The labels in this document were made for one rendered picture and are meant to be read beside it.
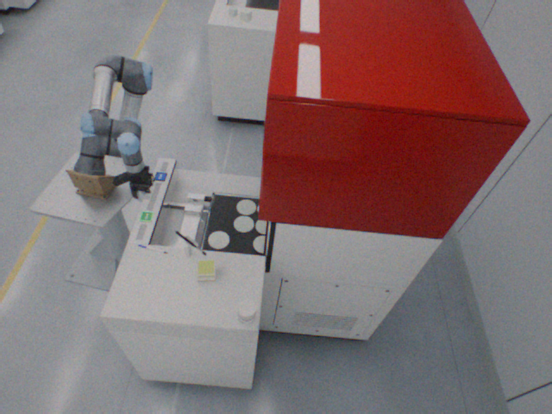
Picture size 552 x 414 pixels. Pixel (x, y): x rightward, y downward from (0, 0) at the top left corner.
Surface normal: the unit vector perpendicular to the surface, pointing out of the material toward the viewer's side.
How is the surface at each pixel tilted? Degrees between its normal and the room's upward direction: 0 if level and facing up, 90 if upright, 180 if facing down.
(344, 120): 90
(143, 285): 0
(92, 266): 0
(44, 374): 0
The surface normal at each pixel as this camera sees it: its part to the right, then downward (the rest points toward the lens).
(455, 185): -0.07, 0.77
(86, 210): 0.07, -0.62
